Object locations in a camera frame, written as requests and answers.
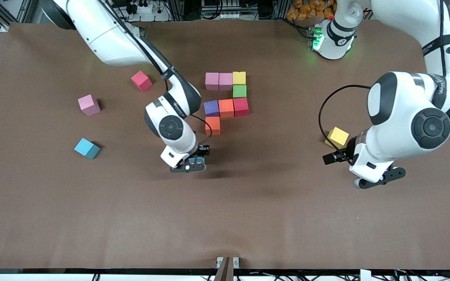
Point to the orange packaged goods pile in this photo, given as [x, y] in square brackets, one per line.
[311, 9]

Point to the brown paper table cover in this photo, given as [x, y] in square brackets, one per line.
[225, 234]

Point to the purple foam cube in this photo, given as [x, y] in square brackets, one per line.
[211, 108]

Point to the cyan foam cube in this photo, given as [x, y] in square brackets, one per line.
[86, 148]
[195, 159]

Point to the orange foam cube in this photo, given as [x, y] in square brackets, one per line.
[226, 108]
[214, 127]

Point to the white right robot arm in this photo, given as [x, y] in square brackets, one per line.
[174, 128]

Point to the white equipment rack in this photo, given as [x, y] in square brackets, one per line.
[229, 15]

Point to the green foam cube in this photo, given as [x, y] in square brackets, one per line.
[239, 91]

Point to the black table edge rail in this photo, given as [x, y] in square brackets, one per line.
[53, 271]

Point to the white power strip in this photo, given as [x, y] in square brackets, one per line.
[145, 8]

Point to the small metal bracket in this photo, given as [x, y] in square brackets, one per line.
[236, 262]

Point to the red foam cube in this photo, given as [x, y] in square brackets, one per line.
[141, 81]
[241, 107]

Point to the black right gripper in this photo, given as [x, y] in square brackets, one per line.
[202, 150]

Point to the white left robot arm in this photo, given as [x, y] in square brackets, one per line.
[404, 117]

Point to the yellow foam cube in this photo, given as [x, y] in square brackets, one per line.
[337, 137]
[239, 78]

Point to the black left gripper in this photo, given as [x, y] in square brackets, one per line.
[349, 152]

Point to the pink foam cube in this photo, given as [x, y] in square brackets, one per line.
[211, 81]
[88, 104]
[225, 81]

